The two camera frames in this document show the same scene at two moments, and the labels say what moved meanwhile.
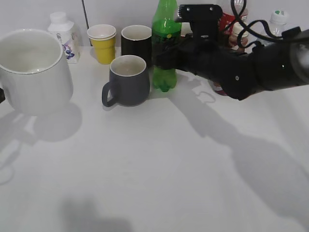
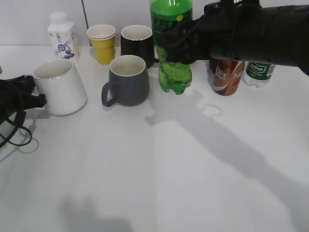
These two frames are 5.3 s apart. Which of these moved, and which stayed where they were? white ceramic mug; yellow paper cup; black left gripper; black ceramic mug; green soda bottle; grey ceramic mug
Moved: black left gripper; green soda bottle; white ceramic mug
Stayed: yellow paper cup; black ceramic mug; grey ceramic mug
